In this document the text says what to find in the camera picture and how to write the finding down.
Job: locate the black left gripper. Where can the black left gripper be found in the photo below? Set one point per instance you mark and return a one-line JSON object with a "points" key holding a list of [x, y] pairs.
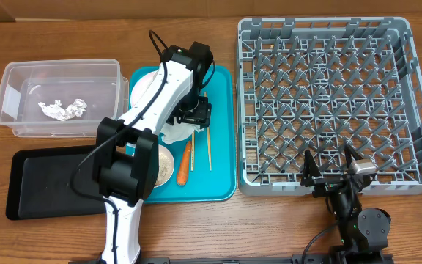
{"points": [[201, 114]]}

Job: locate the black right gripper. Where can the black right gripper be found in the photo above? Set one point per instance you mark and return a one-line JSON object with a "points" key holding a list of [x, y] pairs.
{"points": [[311, 177]]}

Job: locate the white napkin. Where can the white napkin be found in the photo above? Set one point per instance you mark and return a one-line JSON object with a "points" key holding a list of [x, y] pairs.
{"points": [[178, 132]]}

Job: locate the pink bowl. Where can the pink bowl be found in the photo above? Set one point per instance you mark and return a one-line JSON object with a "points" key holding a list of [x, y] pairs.
{"points": [[166, 166]]}

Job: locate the aluminium foil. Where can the aluminium foil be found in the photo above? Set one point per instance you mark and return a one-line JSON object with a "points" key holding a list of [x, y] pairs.
{"points": [[57, 112]]}

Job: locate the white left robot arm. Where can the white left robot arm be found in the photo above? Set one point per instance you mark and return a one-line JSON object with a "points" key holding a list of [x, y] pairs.
{"points": [[126, 164]]}

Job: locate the grey dishwasher rack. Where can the grey dishwasher rack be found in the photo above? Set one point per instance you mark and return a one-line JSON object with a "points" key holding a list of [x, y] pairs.
{"points": [[320, 84]]}

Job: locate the clear plastic waste bin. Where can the clear plastic waste bin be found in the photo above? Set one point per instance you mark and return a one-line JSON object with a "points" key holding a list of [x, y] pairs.
{"points": [[27, 87]]}

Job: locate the left wooden chopstick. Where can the left wooden chopstick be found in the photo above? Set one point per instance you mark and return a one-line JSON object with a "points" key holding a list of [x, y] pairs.
{"points": [[192, 152]]}

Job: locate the wooden chopstick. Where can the wooden chopstick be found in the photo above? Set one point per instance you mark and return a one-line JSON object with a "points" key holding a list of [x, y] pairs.
{"points": [[192, 152], [209, 151]]}

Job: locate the right wooden chopstick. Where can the right wooden chopstick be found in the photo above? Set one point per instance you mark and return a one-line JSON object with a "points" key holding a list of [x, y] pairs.
{"points": [[209, 151]]}

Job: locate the pink plate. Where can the pink plate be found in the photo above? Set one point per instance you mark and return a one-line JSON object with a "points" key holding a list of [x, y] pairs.
{"points": [[141, 93]]}

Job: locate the teal serving tray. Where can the teal serving tray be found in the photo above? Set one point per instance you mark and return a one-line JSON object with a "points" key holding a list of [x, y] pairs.
{"points": [[204, 185]]}

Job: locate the orange carrot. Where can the orange carrot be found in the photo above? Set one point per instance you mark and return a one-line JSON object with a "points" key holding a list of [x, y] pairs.
{"points": [[182, 175]]}

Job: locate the black plastic tray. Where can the black plastic tray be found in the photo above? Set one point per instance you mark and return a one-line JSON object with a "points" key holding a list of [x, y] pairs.
{"points": [[39, 184]]}

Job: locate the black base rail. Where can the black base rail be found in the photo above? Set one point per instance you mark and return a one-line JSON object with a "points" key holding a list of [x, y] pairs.
{"points": [[294, 259]]}

